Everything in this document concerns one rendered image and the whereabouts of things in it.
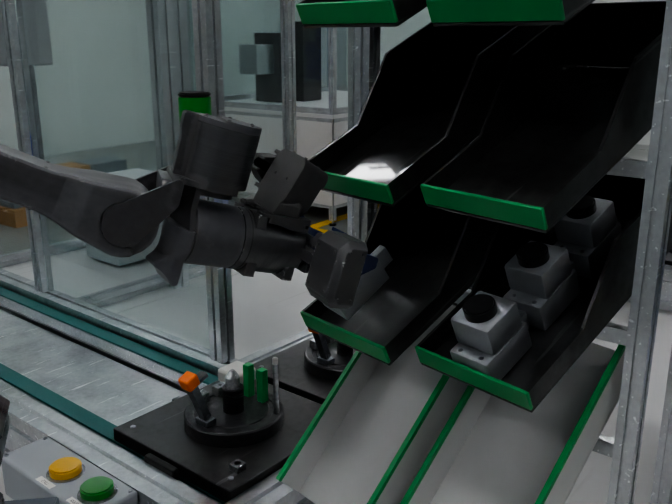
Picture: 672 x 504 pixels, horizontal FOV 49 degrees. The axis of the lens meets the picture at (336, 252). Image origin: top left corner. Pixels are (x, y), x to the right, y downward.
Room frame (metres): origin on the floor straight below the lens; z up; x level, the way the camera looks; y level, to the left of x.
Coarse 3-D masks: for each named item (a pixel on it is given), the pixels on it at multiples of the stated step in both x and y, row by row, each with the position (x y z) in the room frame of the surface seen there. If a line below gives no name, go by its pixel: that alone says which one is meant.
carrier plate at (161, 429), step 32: (256, 384) 1.07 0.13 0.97; (160, 416) 0.96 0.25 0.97; (288, 416) 0.96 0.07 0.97; (160, 448) 0.88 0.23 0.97; (192, 448) 0.88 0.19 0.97; (224, 448) 0.88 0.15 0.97; (256, 448) 0.88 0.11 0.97; (288, 448) 0.88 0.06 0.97; (192, 480) 0.82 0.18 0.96; (224, 480) 0.80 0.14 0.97; (256, 480) 0.81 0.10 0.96
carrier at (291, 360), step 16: (288, 352) 1.19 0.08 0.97; (304, 352) 1.15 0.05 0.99; (336, 352) 1.14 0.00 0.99; (352, 352) 1.14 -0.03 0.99; (256, 368) 1.12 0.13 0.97; (272, 368) 1.12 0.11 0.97; (288, 368) 1.12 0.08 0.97; (304, 368) 1.13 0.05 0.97; (320, 368) 1.09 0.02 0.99; (336, 368) 1.08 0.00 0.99; (272, 384) 1.09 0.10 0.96; (288, 384) 1.07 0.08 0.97; (304, 384) 1.07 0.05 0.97; (320, 384) 1.07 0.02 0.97; (320, 400) 1.02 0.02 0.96
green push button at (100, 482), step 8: (88, 480) 0.80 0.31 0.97; (96, 480) 0.80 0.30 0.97; (104, 480) 0.80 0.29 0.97; (112, 480) 0.80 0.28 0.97; (80, 488) 0.79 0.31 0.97; (88, 488) 0.78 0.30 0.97; (96, 488) 0.78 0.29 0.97; (104, 488) 0.78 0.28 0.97; (112, 488) 0.79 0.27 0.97; (88, 496) 0.77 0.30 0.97; (96, 496) 0.77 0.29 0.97; (104, 496) 0.78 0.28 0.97
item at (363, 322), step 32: (416, 192) 0.87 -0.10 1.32; (384, 224) 0.84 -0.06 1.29; (416, 224) 0.88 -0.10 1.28; (448, 224) 0.87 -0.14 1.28; (480, 224) 0.75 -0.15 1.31; (416, 256) 0.83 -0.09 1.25; (448, 256) 0.81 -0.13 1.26; (480, 256) 0.76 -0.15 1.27; (384, 288) 0.79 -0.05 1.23; (416, 288) 0.77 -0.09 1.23; (448, 288) 0.72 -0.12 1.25; (320, 320) 0.74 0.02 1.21; (352, 320) 0.75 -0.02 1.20; (384, 320) 0.73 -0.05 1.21; (416, 320) 0.69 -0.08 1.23; (384, 352) 0.66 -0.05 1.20
